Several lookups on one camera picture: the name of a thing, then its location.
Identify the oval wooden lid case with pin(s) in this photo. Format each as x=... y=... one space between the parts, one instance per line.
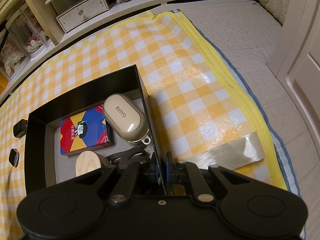
x=88 y=161

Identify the wooden low shelf unit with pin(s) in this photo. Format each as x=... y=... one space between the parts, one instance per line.
x=46 y=15

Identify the yellow white checkered mat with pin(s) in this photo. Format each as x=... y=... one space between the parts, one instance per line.
x=170 y=72

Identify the white panelled door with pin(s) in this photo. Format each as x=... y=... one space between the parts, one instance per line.
x=295 y=61

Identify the black hair claw clip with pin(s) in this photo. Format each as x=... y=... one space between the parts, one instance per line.
x=123 y=159

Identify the white mini drawer organizer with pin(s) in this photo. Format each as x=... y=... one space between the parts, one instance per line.
x=72 y=13

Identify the black charger plug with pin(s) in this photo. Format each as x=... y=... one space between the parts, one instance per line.
x=20 y=128

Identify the black cardboard box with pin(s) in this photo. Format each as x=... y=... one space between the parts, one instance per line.
x=44 y=165

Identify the grey blue underlay mat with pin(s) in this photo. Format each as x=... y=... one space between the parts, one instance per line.
x=236 y=112

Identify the clear tape strip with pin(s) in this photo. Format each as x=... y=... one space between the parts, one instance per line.
x=231 y=155

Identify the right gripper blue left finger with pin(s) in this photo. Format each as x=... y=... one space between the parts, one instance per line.
x=153 y=168

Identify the black smartwatch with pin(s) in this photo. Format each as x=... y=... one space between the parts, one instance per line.
x=14 y=157

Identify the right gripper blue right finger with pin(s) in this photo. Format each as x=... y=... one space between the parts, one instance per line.
x=170 y=168

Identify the clear doll display case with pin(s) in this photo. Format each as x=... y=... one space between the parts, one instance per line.
x=28 y=32

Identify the beige Kinyo earbud case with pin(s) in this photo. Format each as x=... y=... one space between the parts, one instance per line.
x=127 y=119

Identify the colourful playing card box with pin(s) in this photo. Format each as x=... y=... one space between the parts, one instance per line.
x=87 y=130

